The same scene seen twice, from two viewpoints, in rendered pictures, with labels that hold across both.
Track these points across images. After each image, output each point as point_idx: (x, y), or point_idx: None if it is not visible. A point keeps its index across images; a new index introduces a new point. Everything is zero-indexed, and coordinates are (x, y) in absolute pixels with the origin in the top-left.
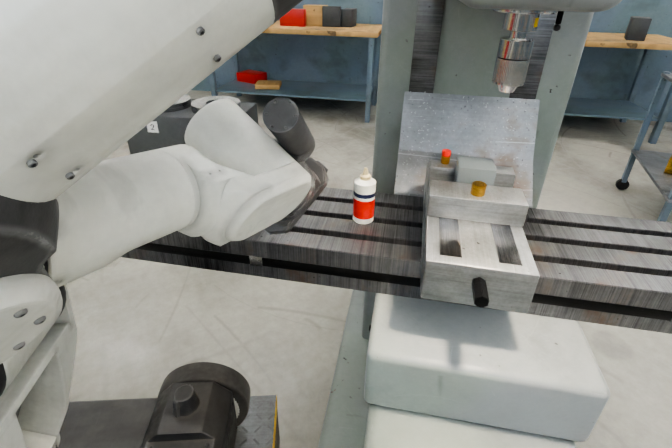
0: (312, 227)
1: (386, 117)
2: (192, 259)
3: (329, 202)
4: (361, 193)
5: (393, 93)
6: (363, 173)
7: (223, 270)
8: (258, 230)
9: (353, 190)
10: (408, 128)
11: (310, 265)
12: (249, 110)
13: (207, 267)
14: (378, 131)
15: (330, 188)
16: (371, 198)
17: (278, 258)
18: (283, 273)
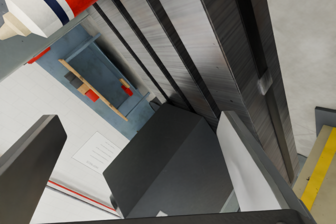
0: (168, 41)
1: (30, 40)
2: (286, 131)
3: (125, 38)
4: (45, 7)
5: (1, 52)
6: (12, 33)
7: (285, 98)
8: None
9: (94, 20)
10: (6, 12)
11: None
12: (109, 185)
13: (287, 113)
14: (49, 36)
15: (115, 46)
16: None
17: (250, 58)
18: (264, 31)
